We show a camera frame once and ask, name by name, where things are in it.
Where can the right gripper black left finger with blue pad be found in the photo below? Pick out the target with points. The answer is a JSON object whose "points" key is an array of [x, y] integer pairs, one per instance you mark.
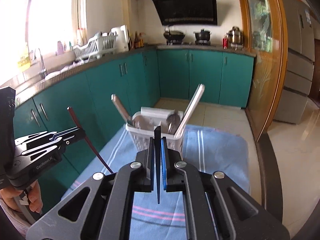
{"points": [[145, 178]]}

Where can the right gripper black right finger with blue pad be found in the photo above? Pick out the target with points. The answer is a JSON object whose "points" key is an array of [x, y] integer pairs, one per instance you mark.
{"points": [[172, 180]]}

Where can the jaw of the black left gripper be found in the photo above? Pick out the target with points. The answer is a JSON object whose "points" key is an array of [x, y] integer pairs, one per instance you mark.
{"points": [[70, 135]]}

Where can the maroon chopstick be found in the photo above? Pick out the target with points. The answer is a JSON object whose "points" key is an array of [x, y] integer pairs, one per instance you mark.
{"points": [[77, 122]]}

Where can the black chopstick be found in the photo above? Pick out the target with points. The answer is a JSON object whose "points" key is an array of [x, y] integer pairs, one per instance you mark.
{"points": [[157, 138]]}

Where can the gold metal spoon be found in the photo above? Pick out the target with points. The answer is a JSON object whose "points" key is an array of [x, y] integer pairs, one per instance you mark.
{"points": [[173, 121]]}

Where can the white chopstick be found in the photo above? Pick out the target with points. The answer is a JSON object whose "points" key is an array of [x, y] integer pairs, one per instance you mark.
{"points": [[190, 109]]}

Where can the teal lower kitchen cabinets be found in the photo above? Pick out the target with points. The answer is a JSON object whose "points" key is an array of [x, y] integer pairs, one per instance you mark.
{"points": [[140, 80]]}

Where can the blue striped table cloth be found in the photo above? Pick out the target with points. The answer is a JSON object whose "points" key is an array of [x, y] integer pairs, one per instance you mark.
{"points": [[208, 149]]}

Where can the chrome sink faucet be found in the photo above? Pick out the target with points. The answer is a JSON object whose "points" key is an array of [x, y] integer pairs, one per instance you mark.
{"points": [[43, 72]]}

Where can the pink bottle on sill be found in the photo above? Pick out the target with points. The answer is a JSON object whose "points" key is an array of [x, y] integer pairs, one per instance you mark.
{"points": [[60, 48]]}

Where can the white dish drying rack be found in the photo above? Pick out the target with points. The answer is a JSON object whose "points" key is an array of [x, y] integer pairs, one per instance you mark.
{"points": [[97, 46]]}

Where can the white kettle appliance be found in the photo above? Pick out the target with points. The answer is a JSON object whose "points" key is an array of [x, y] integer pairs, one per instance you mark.
{"points": [[122, 39]]}

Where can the gas stove top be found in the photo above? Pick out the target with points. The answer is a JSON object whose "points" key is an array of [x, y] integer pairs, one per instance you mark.
{"points": [[196, 43]]}

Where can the dark sauce bottle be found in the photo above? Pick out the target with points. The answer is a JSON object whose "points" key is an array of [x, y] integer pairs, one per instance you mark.
{"points": [[136, 41]]}

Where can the black wok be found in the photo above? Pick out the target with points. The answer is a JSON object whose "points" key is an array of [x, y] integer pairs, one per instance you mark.
{"points": [[173, 35]]}

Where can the black cooking pot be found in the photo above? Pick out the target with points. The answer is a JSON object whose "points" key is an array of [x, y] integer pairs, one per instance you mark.
{"points": [[203, 35]]}

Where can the red canister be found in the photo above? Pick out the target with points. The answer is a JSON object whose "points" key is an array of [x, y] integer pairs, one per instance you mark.
{"points": [[225, 42]]}

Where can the black range hood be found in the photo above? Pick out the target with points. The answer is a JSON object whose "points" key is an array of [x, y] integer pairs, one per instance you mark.
{"points": [[175, 12]]}

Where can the wooden glass sliding door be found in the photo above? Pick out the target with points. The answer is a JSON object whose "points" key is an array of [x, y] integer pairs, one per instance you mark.
{"points": [[265, 30]]}

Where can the silver refrigerator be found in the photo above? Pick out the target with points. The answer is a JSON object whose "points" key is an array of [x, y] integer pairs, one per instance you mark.
{"points": [[300, 59]]}

